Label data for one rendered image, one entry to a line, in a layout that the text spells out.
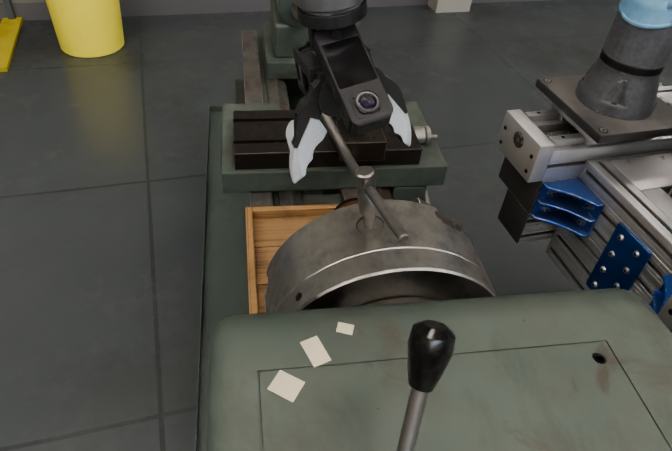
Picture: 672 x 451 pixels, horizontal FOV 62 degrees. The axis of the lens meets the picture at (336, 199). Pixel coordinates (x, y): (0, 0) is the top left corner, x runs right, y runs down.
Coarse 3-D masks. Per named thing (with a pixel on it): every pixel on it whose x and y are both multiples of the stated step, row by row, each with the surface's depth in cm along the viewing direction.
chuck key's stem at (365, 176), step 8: (360, 168) 64; (368, 168) 64; (360, 176) 64; (368, 176) 63; (360, 184) 64; (368, 184) 64; (360, 192) 65; (360, 200) 66; (368, 200) 66; (360, 208) 67; (368, 208) 66; (368, 216) 68; (368, 224) 69
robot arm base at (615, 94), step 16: (608, 64) 107; (592, 80) 110; (608, 80) 107; (624, 80) 106; (640, 80) 105; (656, 80) 106; (592, 96) 110; (608, 96) 108; (624, 96) 107; (640, 96) 106; (656, 96) 108; (608, 112) 109; (624, 112) 108; (640, 112) 108
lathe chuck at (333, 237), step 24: (336, 216) 72; (360, 216) 71; (408, 216) 71; (432, 216) 73; (288, 240) 75; (312, 240) 71; (336, 240) 69; (360, 240) 68; (384, 240) 67; (408, 240) 68; (432, 240) 69; (456, 240) 72; (288, 264) 72; (312, 264) 68; (480, 264) 73; (288, 288) 70
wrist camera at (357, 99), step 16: (320, 32) 56; (336, 32) 56; (352, 32) 56; (320, 48) 56; (336, 48) 56; (352, 48) 56; (320, 64) 57; (336, 64) 55; (352, 64) 55; (368, 64) 55; (336, 80) 54; (352, 80) 54; (368, 80) 55; (336, 96) 55; (352, 96) 54; (368, 96) 53; (384, 96) 54; (352, 112) 53; (368, 112) 53; (384, 112) 53; (352, 128) 54; (368, 128) 54
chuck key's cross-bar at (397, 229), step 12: (300, 72) 77; (324, 120) 72; (336, 132) 71; (336, 144) 70; (348, 156) 69; (348, 168) 68; (372, 192) 63; (384, 204) 62; (384, 216) 61; (396, 228) 59
